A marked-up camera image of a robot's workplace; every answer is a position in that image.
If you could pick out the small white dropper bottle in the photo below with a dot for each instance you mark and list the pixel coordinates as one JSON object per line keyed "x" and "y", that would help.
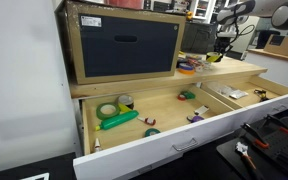
{"x": 97, "y": 146}

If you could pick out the small dark green tape roll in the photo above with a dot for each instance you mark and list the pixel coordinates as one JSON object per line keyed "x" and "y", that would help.
{"x": 150, "y": 132}

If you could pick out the yellow black spring clamp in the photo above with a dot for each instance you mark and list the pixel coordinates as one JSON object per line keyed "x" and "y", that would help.
{"x": 261, "y": 94}

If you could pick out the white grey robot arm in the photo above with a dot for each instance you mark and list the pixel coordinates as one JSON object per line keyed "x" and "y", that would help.
{"x": 233, "y": 15}

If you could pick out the red tape roll small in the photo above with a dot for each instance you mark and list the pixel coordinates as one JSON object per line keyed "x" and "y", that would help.
{"x": 181, "y": 97}

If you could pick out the clear plastic bag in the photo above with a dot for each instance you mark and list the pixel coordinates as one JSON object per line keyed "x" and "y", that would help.
{"x": 221, "y": 88}

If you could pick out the purple tape roll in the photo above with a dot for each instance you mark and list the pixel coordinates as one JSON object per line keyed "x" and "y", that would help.
{"x": 195, "y": 118}

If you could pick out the large green tape roll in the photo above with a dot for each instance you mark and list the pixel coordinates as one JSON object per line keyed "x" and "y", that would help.
{"x": 107, "y": 110}

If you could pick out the white orange handled tool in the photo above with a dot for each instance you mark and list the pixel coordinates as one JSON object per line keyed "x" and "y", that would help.
{"x": 242, "y": 149}

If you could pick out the purple orange stacked tape rolls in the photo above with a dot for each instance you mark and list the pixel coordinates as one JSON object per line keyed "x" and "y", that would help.
{"x": 186, "y": 69}

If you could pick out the yellow tape roll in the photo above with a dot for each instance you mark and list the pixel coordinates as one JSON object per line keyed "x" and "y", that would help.
{"x": 213, "y": 57}

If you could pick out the silver foil packet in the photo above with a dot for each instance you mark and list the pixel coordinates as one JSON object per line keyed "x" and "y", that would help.
{"x": 237, "y": 94}

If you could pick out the right white drawer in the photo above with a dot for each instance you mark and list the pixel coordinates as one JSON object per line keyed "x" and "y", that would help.
{"x": 252, "y": 98}

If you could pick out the red white glue tube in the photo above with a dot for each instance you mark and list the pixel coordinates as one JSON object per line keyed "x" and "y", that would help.
{"x": 148, "y": 121}

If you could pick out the black orange clamp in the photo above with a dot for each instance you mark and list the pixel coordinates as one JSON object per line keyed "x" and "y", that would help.
{"x": 282, "y": 126}
{"x": 258, "y": 139}

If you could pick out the white strip with black clip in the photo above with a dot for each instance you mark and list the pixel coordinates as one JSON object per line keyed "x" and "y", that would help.
{"x": 201, "y": 110}

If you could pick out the dark brown tape roll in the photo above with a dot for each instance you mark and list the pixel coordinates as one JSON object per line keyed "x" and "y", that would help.
{"x": 126, "y": 100}

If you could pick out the black perforated board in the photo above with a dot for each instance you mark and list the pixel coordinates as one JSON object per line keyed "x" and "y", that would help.
{"x": 271, "y": 163}

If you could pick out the green plastic bottle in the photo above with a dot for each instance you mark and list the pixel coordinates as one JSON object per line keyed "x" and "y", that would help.
{"x": 117, "y": 120}

